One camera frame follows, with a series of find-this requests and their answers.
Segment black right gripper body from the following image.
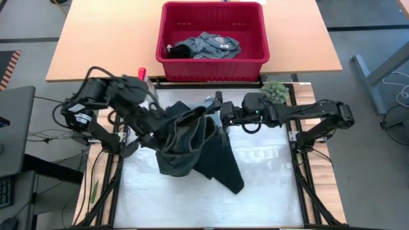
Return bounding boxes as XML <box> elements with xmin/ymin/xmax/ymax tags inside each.
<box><xmin>219</xmin><ymin>100</ymin><xmax>245</xmax><ymax>128</ymax></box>

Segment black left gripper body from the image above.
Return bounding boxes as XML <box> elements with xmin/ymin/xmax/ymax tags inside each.
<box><xmin>134</xmin><ymin>107</ymin><xmax>169</xmax><ymax>151</ymax></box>

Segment light blue jeans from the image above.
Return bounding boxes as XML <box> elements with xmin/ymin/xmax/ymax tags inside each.
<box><xmin>204</xmin><ymin>96</ymin><xmax>229</xmax><ymax>143</ymax></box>

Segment black pants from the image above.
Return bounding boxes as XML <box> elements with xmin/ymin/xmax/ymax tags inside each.
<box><xmin>155</xmin><ymin>100</ymin><xmax>245</xmax><ymax>196</ymax></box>

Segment red plastic laundry bin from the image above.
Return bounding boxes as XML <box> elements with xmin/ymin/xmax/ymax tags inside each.
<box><xmin>155</xmin><ymin>1</ymin><xmax>270</xmax><ymax>82</ymax></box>

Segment green artificial potted plant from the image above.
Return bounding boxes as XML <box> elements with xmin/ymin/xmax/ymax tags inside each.
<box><xmin>260</xmin><ymin>80</ymin><xmax>290</xmax><ymax>105</ymax></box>

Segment grey striped garment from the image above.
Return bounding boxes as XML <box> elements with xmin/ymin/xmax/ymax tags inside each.
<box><xmin>174</xmin><ymin>31</ymin><xmax>242</xmax><ymax>60</ymax></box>

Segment clear spray bottle red trigger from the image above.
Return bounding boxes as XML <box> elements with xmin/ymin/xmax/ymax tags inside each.
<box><xmin>137</xmin><ymin>67</ymin><xmax>158</xmax><ymax>103</ymax></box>

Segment green slim strip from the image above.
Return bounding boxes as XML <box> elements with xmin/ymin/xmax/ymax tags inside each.
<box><xmin>90</xmin><ymin>180</ymin><xmax>100</xmax><ymax>205</ymax></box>

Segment beige wooden table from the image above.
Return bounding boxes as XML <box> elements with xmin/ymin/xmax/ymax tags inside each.
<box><xmin>45</xmin><ymin>0</ymin><xmax>343</xmax><ymax>83</ymax></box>

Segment grey metal table leg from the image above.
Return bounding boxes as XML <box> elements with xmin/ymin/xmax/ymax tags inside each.
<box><xmin>351</xmin><ymin>41</ymin><xmax>409</xmax><ymax>116</ymax></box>

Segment hazard striped floor mat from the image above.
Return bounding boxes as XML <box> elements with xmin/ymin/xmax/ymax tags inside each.
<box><xmin>0</xmin><ymin>50</ymin><xmax>22</xmax><ymax>91</ymax></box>

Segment dark computer keyboard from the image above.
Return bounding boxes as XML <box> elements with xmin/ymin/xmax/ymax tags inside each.
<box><xmin>0</xmin><ymin>177</ymin><xmax>14</xmax><ymax>209</ymax></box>

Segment black round floor stand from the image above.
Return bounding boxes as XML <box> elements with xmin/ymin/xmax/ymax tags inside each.
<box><xmin>379</xmin><ymin>105</ymin><xmax>409</xmax><ymax>150</ymax></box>

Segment black aluminium rig frame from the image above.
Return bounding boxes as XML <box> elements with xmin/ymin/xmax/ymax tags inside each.
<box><xmin>73</xmin><ymin>82</ymin><xmax>348</xmax><ymax>230</ymax></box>

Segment white cable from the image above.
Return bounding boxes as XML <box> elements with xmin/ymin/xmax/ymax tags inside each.
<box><xmin>382</xmin><ymin>70</ymin><xmax>409</xmax><ymax>108</ymax></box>

